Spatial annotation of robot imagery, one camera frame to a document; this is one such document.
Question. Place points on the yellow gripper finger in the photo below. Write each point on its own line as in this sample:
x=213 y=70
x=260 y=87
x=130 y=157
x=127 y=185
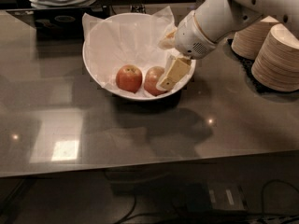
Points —
x=168 y=41
x=177 y=67

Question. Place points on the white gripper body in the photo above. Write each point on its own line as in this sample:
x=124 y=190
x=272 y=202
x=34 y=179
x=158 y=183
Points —
x=192 y=41

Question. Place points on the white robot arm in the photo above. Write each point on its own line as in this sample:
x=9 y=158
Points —
x=203 y=28

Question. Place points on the right red apple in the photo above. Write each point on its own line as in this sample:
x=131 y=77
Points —
x=151 y=79

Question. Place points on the red apple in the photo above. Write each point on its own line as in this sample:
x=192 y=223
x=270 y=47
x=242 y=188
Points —
x=129 y=78
x=151 y=79

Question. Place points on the left red apple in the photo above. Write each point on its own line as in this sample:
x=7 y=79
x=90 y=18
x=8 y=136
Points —
x=129 y=78

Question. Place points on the white bowl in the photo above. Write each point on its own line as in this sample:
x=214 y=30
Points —
x=93 y=66

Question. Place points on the white paper liner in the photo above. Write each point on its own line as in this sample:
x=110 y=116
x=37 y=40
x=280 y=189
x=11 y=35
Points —
x=130 y=41

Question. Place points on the back stack paper plates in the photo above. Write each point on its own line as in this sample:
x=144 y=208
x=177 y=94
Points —
x=248 y=42

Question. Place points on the stack paper plates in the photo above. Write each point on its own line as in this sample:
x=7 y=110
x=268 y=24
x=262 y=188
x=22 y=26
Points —
x=277 y=63
x=248 y=42

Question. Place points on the black mat under plates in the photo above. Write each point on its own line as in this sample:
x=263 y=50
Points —
x=258 y=86

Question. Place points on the front stack paper plates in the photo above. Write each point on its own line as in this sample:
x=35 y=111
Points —
x=277 y=63

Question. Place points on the dark box under table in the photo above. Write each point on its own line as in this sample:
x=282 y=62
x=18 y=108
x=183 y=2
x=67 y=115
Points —
x=215 y=197

